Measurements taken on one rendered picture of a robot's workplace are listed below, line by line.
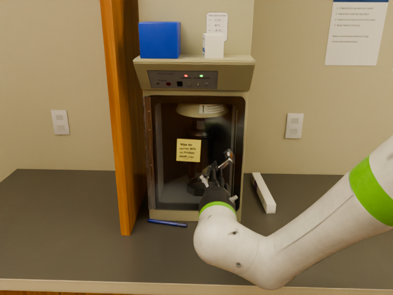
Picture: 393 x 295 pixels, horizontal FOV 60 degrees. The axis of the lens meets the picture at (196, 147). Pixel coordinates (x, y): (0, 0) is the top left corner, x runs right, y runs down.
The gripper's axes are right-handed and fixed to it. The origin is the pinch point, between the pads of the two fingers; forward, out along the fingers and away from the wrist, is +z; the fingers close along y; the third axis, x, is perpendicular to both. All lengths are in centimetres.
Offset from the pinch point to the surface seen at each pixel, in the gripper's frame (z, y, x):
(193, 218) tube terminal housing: 5.4, -11.0, 19.3
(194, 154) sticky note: 4.2, 7.4, 2.4
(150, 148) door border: 4.3, 17.8, 11.9
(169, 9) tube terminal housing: 5.5, 44.1, -20.8
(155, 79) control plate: -0.8, 32.8, -5.9
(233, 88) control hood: 1.9, 16.3, -20.5
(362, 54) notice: 48, -17, -65
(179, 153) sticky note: 4.3, 10.5, 5.9
